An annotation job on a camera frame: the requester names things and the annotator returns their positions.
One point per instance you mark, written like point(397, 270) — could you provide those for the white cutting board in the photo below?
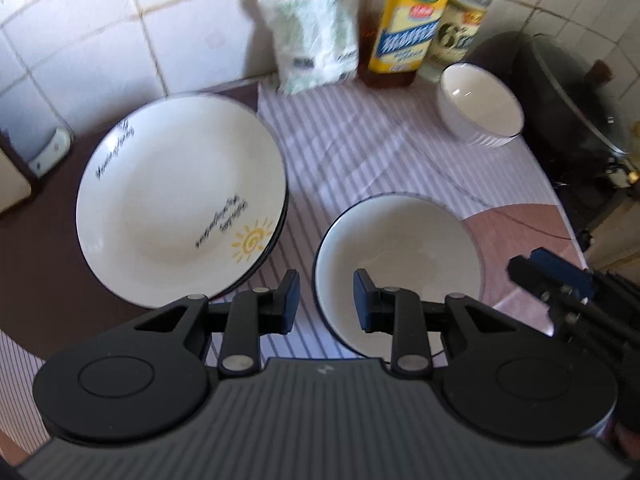
point(10, 180)

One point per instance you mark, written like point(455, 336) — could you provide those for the white ribbed bowl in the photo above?
point(400, 250)
point(475, 97)

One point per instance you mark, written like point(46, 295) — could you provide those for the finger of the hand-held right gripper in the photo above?
point(530, 275)
point(565, 270)

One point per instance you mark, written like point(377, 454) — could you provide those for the yellow label oil bottle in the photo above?
point(405, 25)

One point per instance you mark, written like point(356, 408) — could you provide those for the black pot with lid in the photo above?
point(565, 95)

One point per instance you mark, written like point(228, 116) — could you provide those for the white plastic holder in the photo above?
point(50, 152)

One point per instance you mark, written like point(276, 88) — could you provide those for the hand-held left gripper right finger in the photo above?
point(362, 302)

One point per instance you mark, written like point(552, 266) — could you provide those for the striped table cloth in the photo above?
point(360, 150)

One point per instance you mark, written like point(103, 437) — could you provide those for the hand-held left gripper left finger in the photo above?
point(291, 302)

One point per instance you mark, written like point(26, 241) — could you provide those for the white plastic bag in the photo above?
point(310, 25)

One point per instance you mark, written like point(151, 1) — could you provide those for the clear vinegar bottle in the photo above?
point(460, 35)

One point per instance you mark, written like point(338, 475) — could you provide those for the white sun print plate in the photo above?
point(175, 195)

